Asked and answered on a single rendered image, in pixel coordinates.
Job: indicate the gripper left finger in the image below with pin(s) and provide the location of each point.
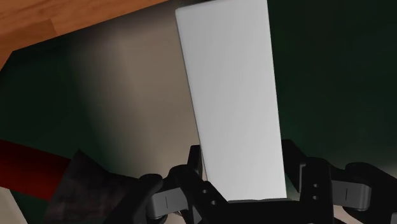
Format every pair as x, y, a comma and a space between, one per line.
189, 189

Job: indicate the dark red block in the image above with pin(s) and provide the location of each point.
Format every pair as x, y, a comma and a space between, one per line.
28, 167

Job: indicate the dark grey mottled block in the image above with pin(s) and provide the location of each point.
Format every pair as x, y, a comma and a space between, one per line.
90, 192

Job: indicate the white rectangular slab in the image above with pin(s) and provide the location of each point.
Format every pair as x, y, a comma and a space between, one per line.
232, 99

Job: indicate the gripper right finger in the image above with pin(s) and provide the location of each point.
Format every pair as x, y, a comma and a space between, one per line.
319, 186

